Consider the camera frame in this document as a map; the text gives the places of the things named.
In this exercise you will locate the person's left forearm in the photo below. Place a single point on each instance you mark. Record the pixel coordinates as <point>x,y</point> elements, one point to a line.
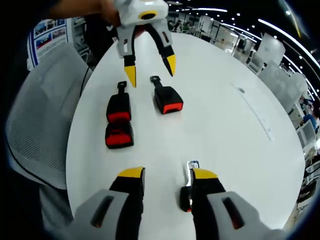
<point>75,10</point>

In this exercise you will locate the metal seat belt tongue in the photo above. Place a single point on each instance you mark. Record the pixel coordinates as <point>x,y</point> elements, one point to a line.
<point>191,166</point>

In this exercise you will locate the grey mesh office chair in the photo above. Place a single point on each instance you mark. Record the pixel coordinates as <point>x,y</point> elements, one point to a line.
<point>282,82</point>
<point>42,105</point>

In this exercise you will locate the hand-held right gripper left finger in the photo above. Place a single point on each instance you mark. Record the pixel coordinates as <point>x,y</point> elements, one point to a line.
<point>117,200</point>

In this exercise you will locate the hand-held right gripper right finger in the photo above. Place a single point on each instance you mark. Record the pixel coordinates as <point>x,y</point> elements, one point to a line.
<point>212,197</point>

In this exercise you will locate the person's body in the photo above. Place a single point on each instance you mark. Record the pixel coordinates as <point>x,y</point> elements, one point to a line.
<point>98,42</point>

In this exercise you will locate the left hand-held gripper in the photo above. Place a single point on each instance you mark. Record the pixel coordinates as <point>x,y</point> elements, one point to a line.
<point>141,12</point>

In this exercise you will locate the poster with photo prints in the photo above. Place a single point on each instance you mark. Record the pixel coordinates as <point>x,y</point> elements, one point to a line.
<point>48,37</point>

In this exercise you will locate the black seat belt buckle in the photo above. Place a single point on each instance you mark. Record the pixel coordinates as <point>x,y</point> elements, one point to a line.
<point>119,136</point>
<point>168,98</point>
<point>118,105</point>

